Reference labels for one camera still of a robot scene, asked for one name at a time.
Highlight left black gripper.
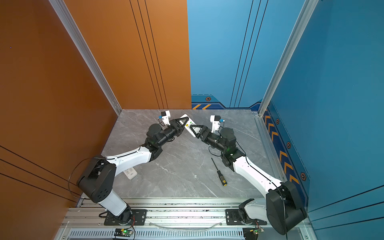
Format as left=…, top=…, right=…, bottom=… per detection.
left=157, top=117, right=188, bottom=150

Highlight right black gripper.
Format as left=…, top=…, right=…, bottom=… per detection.
left=190, top=126, right=228, bottom=155

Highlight black yellow screwdriver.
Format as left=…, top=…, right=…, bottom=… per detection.
left=212, top=158, right=227, bottom=186

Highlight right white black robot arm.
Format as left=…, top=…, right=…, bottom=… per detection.
left=190, top=125, right=307, bottom=235

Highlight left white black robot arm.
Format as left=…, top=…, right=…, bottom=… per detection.
left=77, top=116, right=189, bottom=225

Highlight right small circuit board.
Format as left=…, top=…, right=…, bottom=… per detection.
left=250, top=226, right=265, bottom=238

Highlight left green circuit board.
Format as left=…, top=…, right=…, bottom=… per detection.
left=113, top=228, right=135, bottom=240

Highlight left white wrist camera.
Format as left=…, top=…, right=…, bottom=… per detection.
left=159, top=111, right=171, bottom=127

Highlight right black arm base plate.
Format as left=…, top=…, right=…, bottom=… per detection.
left=225, top=209, right=267, bottom=226

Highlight aluminium front rail frame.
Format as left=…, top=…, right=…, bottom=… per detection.
left=55, top=198, right=316, bottom=240

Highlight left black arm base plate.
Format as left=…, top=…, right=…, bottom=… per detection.
left=104, top=209, right=147, bottom=227

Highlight left aluminium corner post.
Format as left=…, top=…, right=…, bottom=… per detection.
left=49, top=0, right=122, bottom=116

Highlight aluminium corner post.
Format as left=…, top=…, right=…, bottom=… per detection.
left=49, top=0, right=122, bottom=116
left=258, top=0, right=319, bottom=117

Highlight right aluminium corner post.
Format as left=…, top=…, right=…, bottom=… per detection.
left=258, top=0, right=319, bottom=117

